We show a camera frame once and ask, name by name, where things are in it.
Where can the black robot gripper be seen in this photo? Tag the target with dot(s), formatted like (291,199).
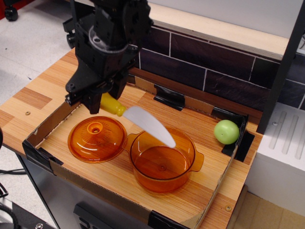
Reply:
(99,70)

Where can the yellow handled white toy knife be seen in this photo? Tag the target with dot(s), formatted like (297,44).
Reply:
(140,117)

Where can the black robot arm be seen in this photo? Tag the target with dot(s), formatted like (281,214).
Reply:
(107,37)

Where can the orange transparent pot lid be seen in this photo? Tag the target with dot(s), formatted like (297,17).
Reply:
(97,139)

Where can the orange transparent pot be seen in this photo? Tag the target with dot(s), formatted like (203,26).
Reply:
(159,168)

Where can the cardboard fence with black tape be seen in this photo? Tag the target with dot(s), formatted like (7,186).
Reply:
(206,201)

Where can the black chair base wheel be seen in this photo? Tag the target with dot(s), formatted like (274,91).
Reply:
(68,26)

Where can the black caster wheel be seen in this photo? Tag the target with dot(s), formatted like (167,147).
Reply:
(11,13)

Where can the green toy apple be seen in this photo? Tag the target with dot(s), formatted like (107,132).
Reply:
(226,132)

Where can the dark brick backsplash shelf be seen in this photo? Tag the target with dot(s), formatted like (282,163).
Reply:
(232,67)

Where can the white toy sink unit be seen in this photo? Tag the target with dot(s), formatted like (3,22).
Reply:
(278,170)

